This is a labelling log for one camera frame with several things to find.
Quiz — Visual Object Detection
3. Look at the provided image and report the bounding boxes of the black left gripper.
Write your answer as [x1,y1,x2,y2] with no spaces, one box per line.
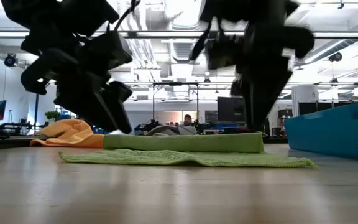
[22,51,133,134]

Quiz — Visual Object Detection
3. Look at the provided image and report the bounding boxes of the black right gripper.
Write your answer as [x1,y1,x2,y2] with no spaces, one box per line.
[231,26,315,131]

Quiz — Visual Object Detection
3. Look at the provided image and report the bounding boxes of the grey microfiber towel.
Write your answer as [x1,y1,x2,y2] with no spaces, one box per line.
[146,124,198,137]

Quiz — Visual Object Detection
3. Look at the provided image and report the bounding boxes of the teal plastic basket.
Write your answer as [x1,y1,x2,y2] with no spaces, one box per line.
[283,102,358,161]

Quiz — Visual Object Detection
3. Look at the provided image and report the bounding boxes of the lime green microfiber towel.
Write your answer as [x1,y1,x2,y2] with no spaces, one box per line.
[59,132,318,169]

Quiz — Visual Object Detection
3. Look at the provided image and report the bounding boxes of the orange microfiber towel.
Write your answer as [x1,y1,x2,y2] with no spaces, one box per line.
[29,119,105,149]

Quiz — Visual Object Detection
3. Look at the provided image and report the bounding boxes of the black background screen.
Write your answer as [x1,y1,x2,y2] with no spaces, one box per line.
[217,96,247,123]

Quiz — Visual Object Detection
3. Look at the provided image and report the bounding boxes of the small background potted plant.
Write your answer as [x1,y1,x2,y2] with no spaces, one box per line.
[44,110,62,124]

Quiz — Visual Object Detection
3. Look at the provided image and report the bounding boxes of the black cabinets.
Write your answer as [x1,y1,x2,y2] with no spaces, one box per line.
[298,101,358,116]

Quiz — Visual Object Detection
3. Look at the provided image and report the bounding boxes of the person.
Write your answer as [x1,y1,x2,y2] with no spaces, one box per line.
[178,114,198,135]

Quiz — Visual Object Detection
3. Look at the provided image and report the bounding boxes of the round black ceiling fixture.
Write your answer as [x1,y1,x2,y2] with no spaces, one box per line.
[328,51,344,63]
[4,52,20,68]

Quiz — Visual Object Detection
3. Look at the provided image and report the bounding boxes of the long ceiling light bar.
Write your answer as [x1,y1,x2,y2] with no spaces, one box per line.
[0,30,358,39]

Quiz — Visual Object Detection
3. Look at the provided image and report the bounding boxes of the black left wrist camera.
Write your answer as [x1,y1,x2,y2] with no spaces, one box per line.
[82,30,133,71]

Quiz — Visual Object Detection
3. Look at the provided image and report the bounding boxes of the black aluminium table frame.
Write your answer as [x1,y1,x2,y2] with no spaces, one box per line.
[0,135,287,151]

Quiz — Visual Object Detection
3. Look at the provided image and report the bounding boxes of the silver ceiling duct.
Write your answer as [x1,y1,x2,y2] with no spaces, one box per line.
[163,0,207,30]

